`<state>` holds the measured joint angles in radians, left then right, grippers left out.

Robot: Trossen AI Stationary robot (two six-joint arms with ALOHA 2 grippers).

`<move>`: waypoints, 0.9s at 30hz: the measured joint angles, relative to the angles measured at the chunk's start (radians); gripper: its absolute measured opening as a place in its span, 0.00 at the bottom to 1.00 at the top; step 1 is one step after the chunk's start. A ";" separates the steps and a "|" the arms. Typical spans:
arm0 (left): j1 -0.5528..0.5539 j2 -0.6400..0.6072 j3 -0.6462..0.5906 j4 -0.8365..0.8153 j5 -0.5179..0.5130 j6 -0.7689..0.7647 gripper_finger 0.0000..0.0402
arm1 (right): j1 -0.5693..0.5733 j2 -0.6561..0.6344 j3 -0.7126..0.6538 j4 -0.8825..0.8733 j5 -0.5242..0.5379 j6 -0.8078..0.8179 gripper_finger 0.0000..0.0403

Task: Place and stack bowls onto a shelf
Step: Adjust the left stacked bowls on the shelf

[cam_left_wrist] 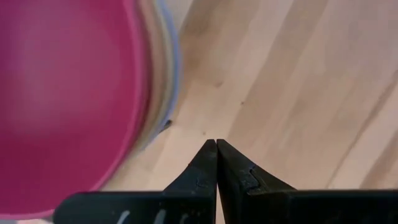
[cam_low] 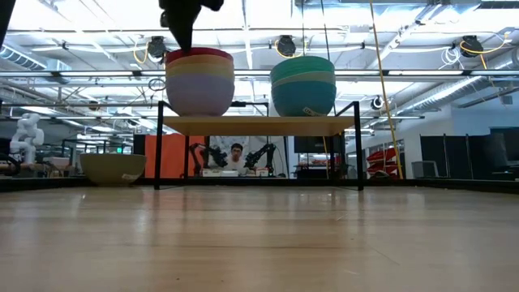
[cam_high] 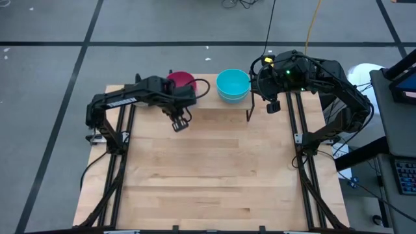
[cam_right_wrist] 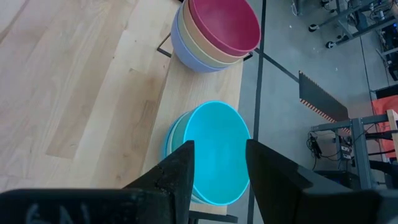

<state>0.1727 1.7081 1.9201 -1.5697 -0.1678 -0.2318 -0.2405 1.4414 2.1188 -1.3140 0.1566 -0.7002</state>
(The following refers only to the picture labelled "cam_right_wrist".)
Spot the olive yellow bowl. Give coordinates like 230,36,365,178
177,4,244,69

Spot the mint green bowl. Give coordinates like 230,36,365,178
167,115,181,157

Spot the magenta bowl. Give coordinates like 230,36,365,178
188,0,261,57

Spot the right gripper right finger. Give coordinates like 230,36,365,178
246,139,398,224

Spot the grey wheeled cart frame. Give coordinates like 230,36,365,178
292,0,398,50

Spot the dark panel with orange edge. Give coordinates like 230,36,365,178
298,70,349,124

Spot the bright blue bowl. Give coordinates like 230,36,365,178
163,119,172,158

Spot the orange bowl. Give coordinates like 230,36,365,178
182,0,250,64

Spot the lavender bowl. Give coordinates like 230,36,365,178
170,2,224,74

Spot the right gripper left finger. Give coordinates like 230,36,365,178
0,140,195,224

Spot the grey metal table frame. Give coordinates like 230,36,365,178
310,113,398,190

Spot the teal bowl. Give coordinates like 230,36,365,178
170,100,251,207

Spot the orange board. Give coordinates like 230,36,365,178
371,95,398,150

